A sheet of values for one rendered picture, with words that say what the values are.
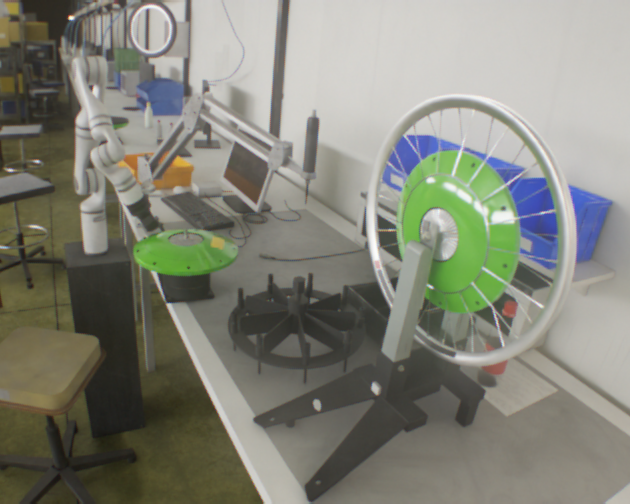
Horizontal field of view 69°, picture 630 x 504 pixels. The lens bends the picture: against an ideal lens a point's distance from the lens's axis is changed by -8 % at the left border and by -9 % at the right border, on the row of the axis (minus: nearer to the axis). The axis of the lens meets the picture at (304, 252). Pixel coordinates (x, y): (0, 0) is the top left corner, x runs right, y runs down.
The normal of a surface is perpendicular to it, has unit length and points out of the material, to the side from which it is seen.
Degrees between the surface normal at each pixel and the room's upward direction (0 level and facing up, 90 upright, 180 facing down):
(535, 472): 0
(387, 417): 18
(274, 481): 0
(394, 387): 90
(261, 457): 0
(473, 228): 85
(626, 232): 90
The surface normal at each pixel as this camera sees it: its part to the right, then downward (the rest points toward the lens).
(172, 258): 0.04, -0.71
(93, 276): 0.44, 0.40
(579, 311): -0.89, 0.11
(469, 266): -0.73, 0.29
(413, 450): 0.08, -0.91
